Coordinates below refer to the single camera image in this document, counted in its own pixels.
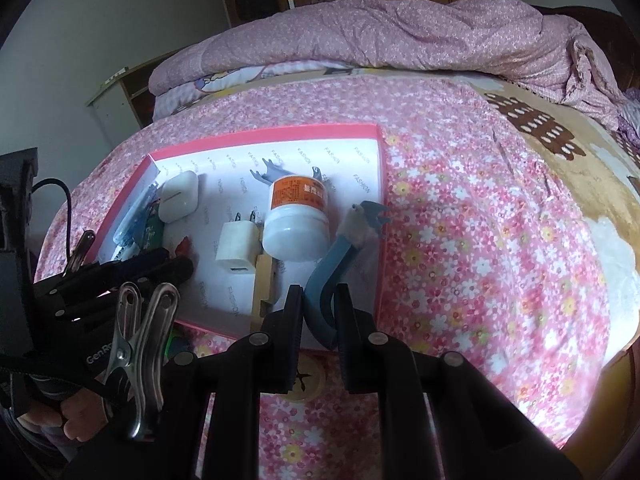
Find green lighter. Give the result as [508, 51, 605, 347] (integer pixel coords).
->
[141, 217, 165, 252]

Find red small hair clip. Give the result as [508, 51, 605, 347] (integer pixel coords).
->
[175, 236, 192, 258]

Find wooden chess piece disc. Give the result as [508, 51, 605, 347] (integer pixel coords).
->
[284, 353, 326, 403]

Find wooden stand piece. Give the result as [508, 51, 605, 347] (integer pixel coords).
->
[250, 254, 274, 332]

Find green blue cartoon figurine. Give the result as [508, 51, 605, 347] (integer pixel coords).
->
[165, 325, 191, 360]

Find white earbuds case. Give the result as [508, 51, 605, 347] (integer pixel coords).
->
[158, 170, 198, 224]

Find white usb charger plug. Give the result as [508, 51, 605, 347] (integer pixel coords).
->
[216, 214, 262, 274]

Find white jar orange label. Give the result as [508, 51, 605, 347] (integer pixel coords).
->
[262, 176, 330, 262]

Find grey curved claw tool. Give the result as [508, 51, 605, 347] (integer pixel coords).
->
[250, 158, 322, 186]

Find person hand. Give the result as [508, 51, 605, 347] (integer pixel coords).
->
[17, 389, 107, 443]

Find metal spring clamp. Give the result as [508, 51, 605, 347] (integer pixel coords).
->
[64, 230, 96, 275]

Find pink floral bed sheet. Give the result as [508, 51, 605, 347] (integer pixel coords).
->
[37, 76, 608, 445]

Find pink shallow cardboard box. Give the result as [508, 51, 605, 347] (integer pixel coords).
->
[89, 124, 386, 338]

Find grey bedside cabinet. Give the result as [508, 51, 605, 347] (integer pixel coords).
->
[86, 50, 176, 148]

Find purple floral quilt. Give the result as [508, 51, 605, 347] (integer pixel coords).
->
[149, 0, 627, 129]

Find dark wooden headboard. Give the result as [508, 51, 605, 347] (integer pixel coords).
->
[534, 6, 639, 105]

